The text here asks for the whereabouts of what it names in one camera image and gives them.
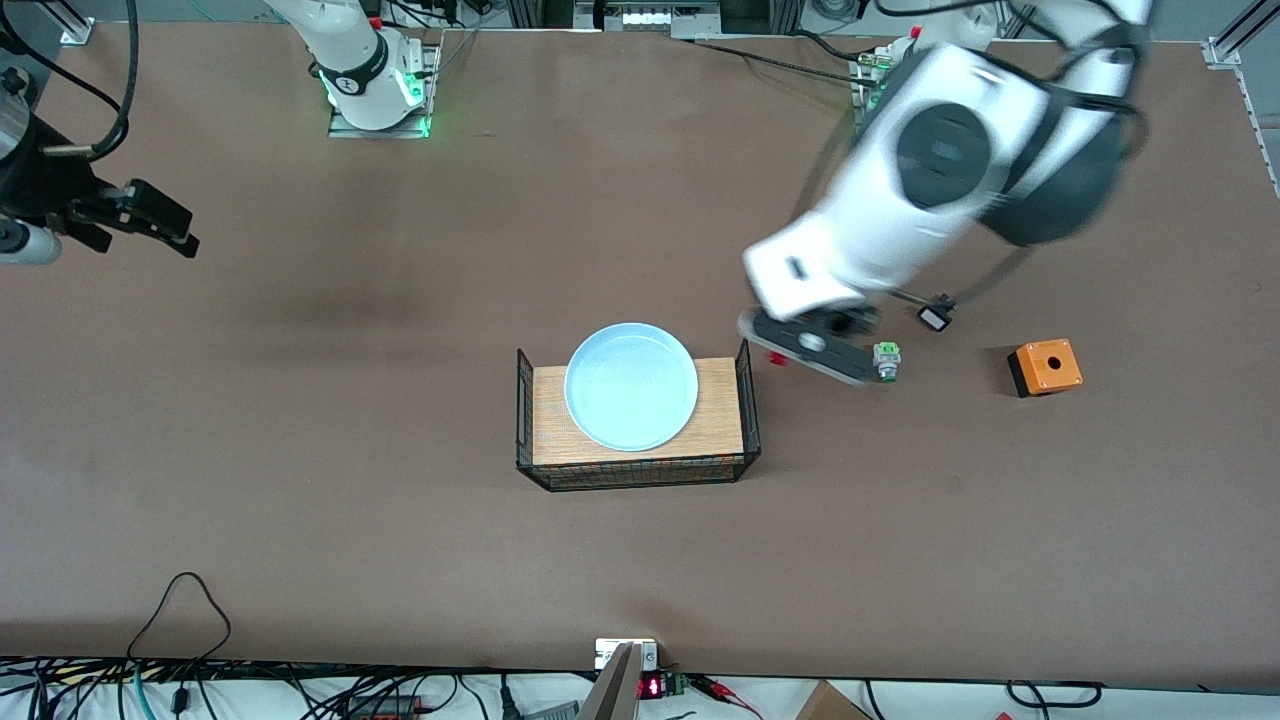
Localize thin black looped cable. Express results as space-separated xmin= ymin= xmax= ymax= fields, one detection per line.
xmin=127 ymin=571 xmax=233 ymax=691

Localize metal light bar fixture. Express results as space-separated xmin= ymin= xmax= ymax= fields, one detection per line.
xmin=573 ymin=0 xmax=723 ymax=39

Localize aluminium extrusion pole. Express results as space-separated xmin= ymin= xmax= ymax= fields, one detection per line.
xmin=577 ymin=643 xmax=643 ymax=720

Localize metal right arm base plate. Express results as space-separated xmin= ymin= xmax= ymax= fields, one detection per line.
xmin=328 ymin=40 xmax=443 ymax=140

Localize black wire basket wooden base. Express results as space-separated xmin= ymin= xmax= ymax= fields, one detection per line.
xmin=515 ymin=337 xmax=763 ymax=493

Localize black hub orange ports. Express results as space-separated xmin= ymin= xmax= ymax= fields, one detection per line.
xmin=345 ymin=693 xmax=426 ymax=720

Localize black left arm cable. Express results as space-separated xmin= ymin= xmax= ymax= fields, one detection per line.
xmin=890 ymin=20 xmax=1151 ymax=306

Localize black cable on table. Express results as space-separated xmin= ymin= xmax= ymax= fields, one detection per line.
xmin=675 ymin=35 xmax=886 ymax=86

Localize red black test leads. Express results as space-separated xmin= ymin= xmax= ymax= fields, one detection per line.
xmin=688 ymin=674 xmax=766 ymax=720

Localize brown cardboard box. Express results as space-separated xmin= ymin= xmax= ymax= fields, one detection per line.
xmin=795 ymin=680 xmax=879 ymax=720

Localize orange black button enclosure box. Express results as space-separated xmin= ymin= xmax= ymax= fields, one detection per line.
xmin=1007 ymin=339 xmax=1084 ymax=399

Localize light blue plate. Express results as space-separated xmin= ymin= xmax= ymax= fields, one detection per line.
xmin=564 ymin=322 xmax=700 ymax=453

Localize silver mounting bracket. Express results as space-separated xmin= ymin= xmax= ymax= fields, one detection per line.
xmin=595 ymin=638 xmax=659 ymax=671

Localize aluminium profile piece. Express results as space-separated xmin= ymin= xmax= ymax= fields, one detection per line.
xmin=58 ymin=0 xmax=98 ymax=47

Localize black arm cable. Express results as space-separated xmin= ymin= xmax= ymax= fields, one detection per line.
xmin=890 ymin=20 xmax=1151 ymax=306
xmin=0 ymin=0 xmax=138 ymax=161

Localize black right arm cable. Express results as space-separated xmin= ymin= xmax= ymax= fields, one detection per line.
xmin=0 ymin=0 xmax=138 ymax=161

